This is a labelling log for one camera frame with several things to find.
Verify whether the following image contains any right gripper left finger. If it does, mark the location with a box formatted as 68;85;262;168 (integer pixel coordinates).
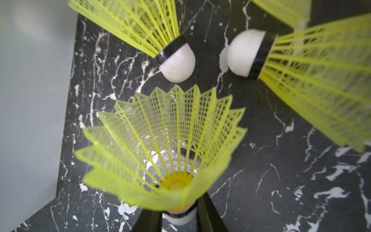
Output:
131;209;163;232

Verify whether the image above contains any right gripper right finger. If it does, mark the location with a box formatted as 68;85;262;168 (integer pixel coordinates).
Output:
196;192;229;232

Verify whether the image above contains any green shuttlecock eight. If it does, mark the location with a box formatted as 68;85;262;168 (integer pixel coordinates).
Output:
75;85;247;226

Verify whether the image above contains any green shuttlecock five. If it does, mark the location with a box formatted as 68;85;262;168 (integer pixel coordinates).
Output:
227;14;371;153

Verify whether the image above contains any green shuttlecock three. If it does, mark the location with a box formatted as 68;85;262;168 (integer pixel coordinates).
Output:
68;0;196;83

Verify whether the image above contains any clear plastic storage box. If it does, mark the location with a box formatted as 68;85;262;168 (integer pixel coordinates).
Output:
1;1;77;232

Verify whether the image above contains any green shuttlecock four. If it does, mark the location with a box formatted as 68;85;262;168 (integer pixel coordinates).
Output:
252;0;312;29

